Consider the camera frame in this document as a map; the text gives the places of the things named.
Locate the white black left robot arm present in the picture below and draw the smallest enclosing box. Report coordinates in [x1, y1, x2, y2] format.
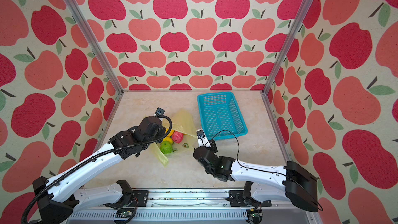
[21, 114, 173, 224]

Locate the aluminium corner post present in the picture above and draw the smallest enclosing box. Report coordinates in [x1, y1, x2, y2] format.
[63, 0, 124, 96]
[261, 0, 314, 98]

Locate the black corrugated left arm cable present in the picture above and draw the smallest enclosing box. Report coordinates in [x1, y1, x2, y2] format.
[21, 114, 173, 224]

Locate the pink toy fruit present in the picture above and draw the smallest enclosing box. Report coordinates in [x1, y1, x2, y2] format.
[172, 131, 184, 144]

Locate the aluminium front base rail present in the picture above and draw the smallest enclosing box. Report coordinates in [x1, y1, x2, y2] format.
[65, 188, 322, 224]

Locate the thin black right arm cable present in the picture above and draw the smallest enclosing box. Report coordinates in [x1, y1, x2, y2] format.
[206, 130, 293, 175]

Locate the orange toy fruit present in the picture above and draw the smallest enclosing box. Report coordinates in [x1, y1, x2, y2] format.
[167, 130, 174, 137]

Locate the teal plastic mesh basket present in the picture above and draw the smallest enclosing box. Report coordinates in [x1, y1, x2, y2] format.
[197, 92, 248, 141]

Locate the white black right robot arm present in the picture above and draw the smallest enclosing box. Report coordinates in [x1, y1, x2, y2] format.
[193, 144, 323, 212]

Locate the aluminium right rear corner post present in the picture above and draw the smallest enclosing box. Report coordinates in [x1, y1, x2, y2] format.
[261, 0, 314, 98]

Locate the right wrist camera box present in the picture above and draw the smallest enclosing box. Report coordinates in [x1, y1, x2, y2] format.
[197, 129, 208, 147]

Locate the aluminium left rear corner post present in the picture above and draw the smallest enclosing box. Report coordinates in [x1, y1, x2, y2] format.
[63, 0, 124, 96]

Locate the green toy fruit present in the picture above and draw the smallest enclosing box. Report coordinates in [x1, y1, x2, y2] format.
[160, 141, 173, 154]

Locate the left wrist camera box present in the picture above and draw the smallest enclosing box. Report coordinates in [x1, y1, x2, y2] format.
[154, 107, 165, 118]

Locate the yellow toy lemon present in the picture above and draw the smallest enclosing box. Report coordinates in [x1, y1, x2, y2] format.
[163, 137, 174, 145]

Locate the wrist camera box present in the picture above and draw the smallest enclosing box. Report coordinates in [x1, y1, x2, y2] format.
[197, 129, 208, 147]
[154, 107, 165, 118]

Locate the yellow translucent plastic bag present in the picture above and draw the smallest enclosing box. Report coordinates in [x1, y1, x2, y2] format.
[149, 109, 198, 167]

